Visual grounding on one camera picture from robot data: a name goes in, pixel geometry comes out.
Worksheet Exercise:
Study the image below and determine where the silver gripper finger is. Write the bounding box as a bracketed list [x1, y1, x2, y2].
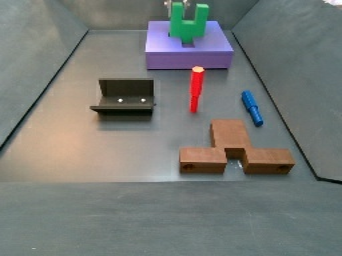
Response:
[182, 0, 191, 8]
[163, 0, 173, 18]

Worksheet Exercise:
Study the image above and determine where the green U-shaped block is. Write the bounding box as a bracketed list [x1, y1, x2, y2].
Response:
[169, 2, 210, 44]

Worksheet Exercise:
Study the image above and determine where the purple board block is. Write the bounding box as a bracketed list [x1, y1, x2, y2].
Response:
[146, 21, 234, 70]

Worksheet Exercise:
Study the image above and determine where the red hexagonal peg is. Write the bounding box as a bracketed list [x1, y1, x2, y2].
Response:
[190, 66, 205, 113]

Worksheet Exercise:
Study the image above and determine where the blue cylindrical peg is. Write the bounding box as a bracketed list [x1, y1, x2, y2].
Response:
[242, 90, 264, 127]

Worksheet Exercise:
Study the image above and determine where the brown T-shaped block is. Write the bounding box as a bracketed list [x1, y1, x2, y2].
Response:
[179, 119, 296, 175]

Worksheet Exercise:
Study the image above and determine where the black metal bracket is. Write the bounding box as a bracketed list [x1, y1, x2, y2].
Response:
[90, 78, 155, 113]

